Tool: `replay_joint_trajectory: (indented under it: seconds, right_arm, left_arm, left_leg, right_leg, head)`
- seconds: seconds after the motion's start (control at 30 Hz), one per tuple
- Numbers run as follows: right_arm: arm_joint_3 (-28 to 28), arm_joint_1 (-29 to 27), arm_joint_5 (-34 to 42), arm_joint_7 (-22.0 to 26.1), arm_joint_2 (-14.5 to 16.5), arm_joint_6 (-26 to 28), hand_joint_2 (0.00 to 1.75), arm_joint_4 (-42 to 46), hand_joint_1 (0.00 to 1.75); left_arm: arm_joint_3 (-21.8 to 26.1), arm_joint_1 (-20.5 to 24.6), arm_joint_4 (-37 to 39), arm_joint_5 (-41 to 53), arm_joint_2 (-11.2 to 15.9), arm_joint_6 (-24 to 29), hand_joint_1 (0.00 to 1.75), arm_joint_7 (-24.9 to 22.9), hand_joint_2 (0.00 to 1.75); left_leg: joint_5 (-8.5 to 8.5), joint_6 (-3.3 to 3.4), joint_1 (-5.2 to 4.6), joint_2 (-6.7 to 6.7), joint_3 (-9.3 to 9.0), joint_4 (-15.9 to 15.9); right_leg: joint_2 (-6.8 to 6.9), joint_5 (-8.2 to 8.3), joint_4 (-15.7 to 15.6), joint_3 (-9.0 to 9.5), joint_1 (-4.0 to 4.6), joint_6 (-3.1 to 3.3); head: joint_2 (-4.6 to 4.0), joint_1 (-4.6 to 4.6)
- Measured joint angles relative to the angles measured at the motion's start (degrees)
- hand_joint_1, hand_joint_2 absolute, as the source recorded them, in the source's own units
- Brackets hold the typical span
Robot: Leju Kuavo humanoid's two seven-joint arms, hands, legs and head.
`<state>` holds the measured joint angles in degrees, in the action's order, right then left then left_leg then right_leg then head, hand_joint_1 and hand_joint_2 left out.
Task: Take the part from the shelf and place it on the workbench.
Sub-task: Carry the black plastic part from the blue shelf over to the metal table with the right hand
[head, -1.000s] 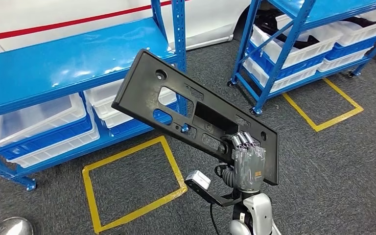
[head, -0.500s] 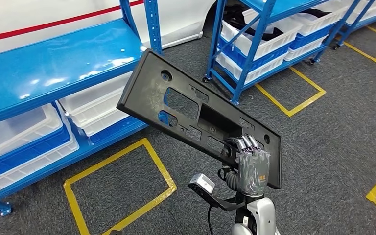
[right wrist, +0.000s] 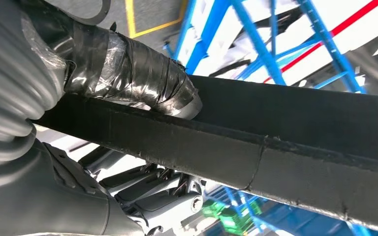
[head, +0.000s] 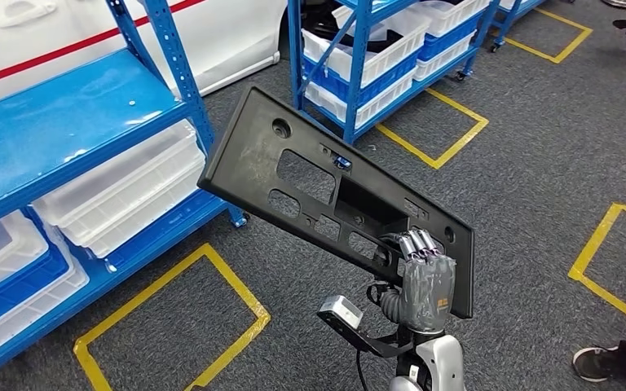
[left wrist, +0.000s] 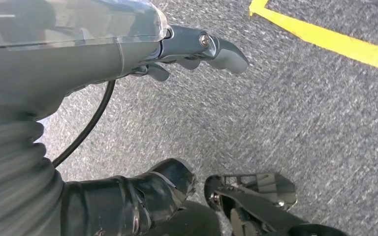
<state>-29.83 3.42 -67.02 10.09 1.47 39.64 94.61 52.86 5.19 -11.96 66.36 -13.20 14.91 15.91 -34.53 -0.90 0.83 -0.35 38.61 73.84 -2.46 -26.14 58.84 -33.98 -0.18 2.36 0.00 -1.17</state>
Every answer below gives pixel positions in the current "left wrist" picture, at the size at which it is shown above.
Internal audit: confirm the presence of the black wrapped robot leg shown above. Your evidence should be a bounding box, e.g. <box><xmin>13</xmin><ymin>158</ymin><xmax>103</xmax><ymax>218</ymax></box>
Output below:
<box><xmin>60</xmin><ymin>158</ymin><xmax>222</xmax><ymax>236</ymax></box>

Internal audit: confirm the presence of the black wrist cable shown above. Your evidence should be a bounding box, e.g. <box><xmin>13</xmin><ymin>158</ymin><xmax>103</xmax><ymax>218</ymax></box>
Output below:
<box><xmin>52</xmin><ymin>80</ymin><xmax>116</xmax><ymax>168</ymax></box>

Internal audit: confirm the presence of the metal robot foot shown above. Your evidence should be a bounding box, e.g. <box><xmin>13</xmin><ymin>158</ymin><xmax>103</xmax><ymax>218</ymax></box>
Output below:
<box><xmin>204</xmin><ymin>173</ymin><xmax>298</xmax><ymax>212</ymax></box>

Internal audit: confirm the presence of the yellow floor tape square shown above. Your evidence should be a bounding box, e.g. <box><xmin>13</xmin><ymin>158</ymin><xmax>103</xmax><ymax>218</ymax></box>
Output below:
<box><xmin>249</xmin><ymin>0</ymin><xmax>378</xmax><ymax>76</ymax></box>

